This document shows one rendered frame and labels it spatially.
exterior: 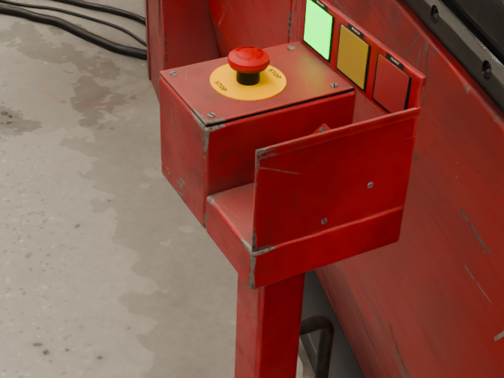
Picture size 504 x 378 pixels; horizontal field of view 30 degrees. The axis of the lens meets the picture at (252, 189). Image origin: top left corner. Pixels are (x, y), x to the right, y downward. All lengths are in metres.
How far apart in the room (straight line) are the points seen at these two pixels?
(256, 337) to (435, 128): 0.29
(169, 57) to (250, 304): 1.26
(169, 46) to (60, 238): 0.52
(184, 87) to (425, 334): 0.44
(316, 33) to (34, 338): 0.98
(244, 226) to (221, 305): 0.96
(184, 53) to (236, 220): 1.37
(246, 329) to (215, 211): 0.21
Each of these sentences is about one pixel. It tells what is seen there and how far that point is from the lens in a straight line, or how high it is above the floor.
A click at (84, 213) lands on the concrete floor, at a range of 2.01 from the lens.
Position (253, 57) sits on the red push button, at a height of 0.81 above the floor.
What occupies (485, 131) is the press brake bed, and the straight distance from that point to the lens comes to 0.92.
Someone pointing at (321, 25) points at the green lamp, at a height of 0.82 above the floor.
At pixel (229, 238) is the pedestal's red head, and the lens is 0.84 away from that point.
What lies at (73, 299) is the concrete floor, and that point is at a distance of 1.81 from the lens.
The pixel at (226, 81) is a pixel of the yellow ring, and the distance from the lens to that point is 0.89.
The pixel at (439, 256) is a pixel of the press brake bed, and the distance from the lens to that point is 1.06.
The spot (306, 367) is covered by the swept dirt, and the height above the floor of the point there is 0.00.
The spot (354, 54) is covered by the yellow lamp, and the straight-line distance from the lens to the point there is 0.88.
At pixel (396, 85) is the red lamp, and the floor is 0.82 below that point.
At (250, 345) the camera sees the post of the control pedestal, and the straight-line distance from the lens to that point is 1.02.
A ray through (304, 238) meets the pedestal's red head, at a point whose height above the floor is 0.70.
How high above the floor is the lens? 1.22
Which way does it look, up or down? 36 degrees down
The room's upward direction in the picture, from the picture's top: 2 degrees clockwise
